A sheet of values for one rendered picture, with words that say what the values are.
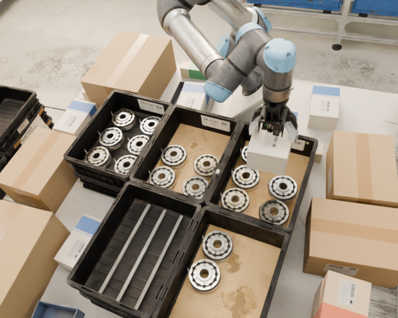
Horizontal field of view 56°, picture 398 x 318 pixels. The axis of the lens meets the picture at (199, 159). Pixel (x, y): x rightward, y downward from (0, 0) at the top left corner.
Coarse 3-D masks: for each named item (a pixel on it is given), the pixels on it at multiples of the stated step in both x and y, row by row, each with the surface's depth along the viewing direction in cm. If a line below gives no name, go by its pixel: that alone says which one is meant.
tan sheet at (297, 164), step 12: (240, 156) 148; (300, 156) 145; (288, 168) 142; (300, 168) 142; (264, 180) 140; (300, 180) 139; (252, 192) 138; (264, 192) 137; (252, 204) 135; (288, 204) 133
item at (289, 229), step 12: (240, 132) 142; (228, 156) 138; (312, 156) 133; (216, 180) 131; (300, 192) 125; (216, 204) 125; (240, 216) 122; (252, 216) 121; (276, 228) 118; (288, 228) 117
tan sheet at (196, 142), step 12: (180, 132) 158; (192, 132) 158; (204, 132) 157; (216, 132) 156; (180, 144) 154; (192, 144) 154; (204, 144) 153; (216, 144) 153; (192, 156) 150; (216, 156) 149; (180, 168) 147; (192, 168) 147; (180, 180) 144; (180, 192) 141
